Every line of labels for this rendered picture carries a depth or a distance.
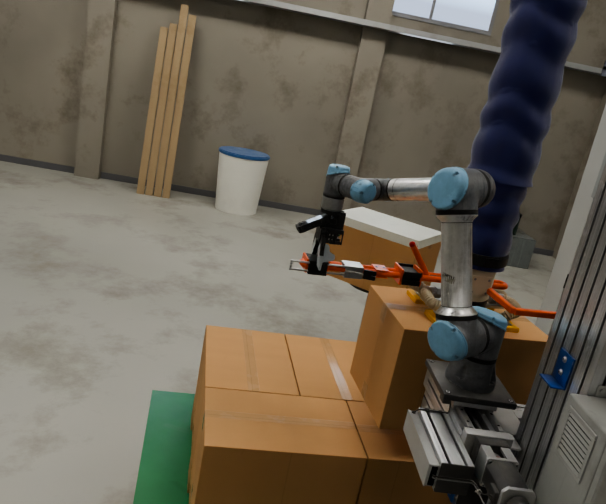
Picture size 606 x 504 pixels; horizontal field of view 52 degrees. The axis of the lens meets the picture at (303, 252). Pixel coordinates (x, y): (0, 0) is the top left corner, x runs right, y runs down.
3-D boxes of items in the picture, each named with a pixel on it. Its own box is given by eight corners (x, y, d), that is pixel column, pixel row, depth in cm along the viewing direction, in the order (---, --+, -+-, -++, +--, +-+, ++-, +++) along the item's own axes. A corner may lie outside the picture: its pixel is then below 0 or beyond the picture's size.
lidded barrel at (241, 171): (260, 208, 803) (270, 152, 782) (259, 219, 746) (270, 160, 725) (212, 200, 797) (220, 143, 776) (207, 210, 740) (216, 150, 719)
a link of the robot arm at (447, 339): (490, 358, 178) (491, 166, 175) (459, 367, 168) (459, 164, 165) (454, 352, 187) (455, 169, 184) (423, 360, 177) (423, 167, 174)
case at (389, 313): (477, 381, 276) (502, 298, 264) (524, 435, 239) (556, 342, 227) (349, 372, 261) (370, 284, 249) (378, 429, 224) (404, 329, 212)
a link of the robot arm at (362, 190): (386, 182, 204) (363, 174, 212) (363, 181, 197) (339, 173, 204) (381, 205, 206) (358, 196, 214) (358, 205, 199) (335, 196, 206)
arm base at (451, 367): (501, 396, 184) (511, 366, 181) (452, 389, 183) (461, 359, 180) (484, 371, 198) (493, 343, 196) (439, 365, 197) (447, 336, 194)
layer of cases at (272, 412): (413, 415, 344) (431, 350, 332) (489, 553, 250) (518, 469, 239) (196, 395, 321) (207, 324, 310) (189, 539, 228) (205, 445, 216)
